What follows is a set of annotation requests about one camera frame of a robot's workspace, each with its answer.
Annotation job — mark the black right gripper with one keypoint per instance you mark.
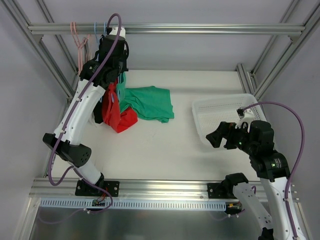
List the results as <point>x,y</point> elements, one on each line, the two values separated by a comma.
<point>229,135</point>

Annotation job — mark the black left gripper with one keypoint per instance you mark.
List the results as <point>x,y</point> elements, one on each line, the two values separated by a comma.
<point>119,68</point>

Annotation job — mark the green tank top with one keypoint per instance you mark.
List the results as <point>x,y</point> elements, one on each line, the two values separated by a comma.
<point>149,103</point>

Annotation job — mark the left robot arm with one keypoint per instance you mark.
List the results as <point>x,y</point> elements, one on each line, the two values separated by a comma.
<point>96,76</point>

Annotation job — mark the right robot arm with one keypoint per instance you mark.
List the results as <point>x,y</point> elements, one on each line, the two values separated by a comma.
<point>256,140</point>

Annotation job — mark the black tank top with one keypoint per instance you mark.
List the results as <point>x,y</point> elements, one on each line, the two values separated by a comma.
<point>97,112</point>

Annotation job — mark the white tank top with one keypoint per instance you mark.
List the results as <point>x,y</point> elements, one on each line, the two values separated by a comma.
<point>87,57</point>

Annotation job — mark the blue hanger with red top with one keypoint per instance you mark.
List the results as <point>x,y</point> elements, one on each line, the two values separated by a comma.
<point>104,28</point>

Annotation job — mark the blue hanger with black top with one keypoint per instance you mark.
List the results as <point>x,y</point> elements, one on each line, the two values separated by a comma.
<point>96,33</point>

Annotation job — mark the red tank top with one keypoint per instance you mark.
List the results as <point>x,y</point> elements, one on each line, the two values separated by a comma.
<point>111,113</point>

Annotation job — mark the white plastic basket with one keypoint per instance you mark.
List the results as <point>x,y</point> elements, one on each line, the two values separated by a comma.
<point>209,112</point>

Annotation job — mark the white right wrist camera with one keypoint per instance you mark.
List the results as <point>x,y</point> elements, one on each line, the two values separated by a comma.
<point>245,118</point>

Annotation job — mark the pink wire hanger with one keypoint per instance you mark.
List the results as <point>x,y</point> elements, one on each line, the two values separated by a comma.
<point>80,43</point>

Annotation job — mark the aluminium frame top rail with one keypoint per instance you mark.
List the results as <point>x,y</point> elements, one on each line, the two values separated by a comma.
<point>276,29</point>

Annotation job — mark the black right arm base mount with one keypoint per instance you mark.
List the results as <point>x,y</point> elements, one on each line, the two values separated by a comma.
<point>216,191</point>

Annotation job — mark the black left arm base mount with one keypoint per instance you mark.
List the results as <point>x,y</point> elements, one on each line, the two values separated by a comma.
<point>84,190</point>

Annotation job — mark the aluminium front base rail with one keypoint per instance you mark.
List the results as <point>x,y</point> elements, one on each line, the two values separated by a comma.
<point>129,189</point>

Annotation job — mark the white slotted cable duct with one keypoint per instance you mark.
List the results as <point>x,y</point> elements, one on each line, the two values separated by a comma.
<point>134,204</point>

